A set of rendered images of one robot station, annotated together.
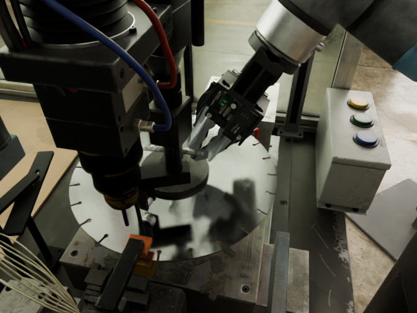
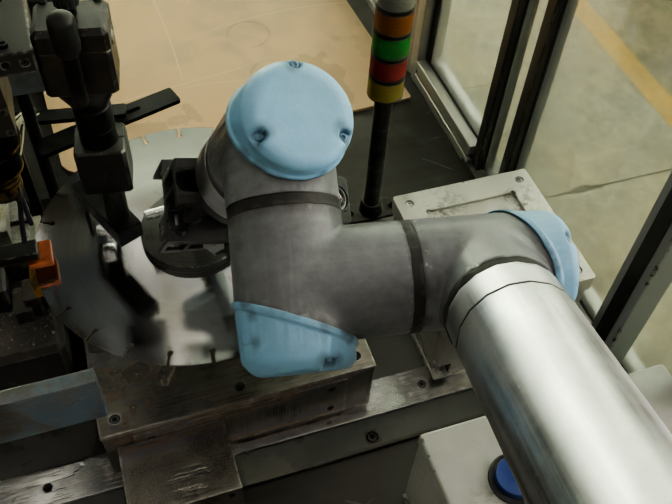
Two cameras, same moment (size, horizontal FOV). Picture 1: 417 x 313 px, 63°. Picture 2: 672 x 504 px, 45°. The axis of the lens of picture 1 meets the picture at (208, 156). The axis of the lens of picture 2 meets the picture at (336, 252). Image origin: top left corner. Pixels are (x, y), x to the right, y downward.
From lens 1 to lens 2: 0.61 m
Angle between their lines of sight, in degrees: 39
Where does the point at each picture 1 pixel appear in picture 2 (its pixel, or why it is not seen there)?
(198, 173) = (194, 256)
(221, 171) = (224, 281)
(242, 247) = (179, 389)
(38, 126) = (309, 51)
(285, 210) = (355, 445)
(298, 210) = (374, 468)
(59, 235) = not seen: hidden behind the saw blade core
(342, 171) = (425, 473)
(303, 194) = not seen: hidden behind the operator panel
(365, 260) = not seen: outside the picture
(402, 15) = (234, 253)
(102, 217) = (76, 205)
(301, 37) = (205, 184)
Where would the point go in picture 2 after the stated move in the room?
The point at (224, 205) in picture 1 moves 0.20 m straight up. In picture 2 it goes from (158, 312) to (128, 169)
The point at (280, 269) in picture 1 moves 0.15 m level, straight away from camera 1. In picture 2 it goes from (32, 388) to (210, 367)
